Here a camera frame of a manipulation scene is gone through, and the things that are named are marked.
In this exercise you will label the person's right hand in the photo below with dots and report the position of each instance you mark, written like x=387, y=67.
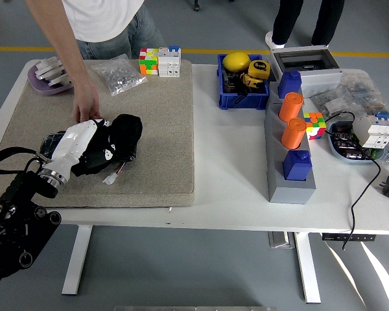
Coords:
x=86, y=102

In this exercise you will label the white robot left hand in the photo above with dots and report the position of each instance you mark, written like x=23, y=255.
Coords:
x=77, y=142

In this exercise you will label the black plastic-wrapped panel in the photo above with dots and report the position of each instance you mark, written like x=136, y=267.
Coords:
x=50, y=144

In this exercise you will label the black rag with white print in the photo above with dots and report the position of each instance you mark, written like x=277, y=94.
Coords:
x=129, y=129

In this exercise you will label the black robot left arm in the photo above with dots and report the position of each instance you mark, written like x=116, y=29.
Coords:
x=19, y=230

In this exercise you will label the black table control panel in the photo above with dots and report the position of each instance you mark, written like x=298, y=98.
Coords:
x=348, y=237

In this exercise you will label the white plastic T piece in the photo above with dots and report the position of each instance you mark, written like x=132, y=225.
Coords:
x=56, y=81

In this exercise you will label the purple dish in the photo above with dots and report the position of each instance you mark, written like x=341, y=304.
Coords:
x=40, y=85

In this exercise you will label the white plastic long bar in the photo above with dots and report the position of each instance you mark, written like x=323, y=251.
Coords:
x=48, y=70

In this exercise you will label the white plastic block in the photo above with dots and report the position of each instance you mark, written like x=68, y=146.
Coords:
x=50, y=61

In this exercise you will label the colourful cube with white faces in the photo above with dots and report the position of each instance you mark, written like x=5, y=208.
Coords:
x=148, y=63

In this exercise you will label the grey-brown mat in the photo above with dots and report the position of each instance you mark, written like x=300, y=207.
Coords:
x=162, y=136

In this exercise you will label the person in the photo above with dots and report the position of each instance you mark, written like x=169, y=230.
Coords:
x=291, y=19
x=100, y=19

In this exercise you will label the white and blue circuit breaker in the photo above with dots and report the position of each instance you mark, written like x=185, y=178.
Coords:
x=169, y=63

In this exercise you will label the white table leg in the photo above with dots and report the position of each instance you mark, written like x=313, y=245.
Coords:
x=77, y=259
x=308, y=269

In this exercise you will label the black parts in bin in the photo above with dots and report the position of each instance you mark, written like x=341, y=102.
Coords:
x=230, y=81

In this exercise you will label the black chair wheel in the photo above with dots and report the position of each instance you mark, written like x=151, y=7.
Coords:
x=196, y=7

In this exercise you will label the yellow lemon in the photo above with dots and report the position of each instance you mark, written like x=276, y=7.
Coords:
x=236, y=61

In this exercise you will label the blue plastic bin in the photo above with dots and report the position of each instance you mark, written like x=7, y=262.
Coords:
x=243, y=100

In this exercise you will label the yellow and black tape measure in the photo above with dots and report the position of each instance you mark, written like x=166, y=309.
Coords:
x=253, y=82

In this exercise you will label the yellow round tape measure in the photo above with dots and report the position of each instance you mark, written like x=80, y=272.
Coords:
x=259, y=68

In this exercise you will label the blue block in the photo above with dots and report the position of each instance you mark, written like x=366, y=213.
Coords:
x=296, y=168
x=288, y=85

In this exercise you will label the orange cylinder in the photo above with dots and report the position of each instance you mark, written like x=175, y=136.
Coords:
x=290, y=108
x=292, y=134

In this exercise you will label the grey block holder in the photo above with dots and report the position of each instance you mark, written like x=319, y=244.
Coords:
x=291, y=192

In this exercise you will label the grey metal box under table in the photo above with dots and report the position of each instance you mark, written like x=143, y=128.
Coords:
x=280, y=240

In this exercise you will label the colourful magic cube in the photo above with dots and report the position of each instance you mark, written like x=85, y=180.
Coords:
x=315, y=125

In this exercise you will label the grey distribution box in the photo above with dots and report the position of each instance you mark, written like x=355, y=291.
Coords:
x=321, y=76

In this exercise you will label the clear bag of small parts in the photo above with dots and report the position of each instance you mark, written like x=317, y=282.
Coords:
x=332, y=105
x=363, y=90

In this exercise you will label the dark circuit boards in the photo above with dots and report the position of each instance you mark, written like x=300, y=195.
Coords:
x=343, y=142

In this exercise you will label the light blue tray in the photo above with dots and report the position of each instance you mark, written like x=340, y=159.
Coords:
x=356, y=161

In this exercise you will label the white circuit breaker row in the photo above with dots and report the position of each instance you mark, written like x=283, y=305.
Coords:
x=369, y=129

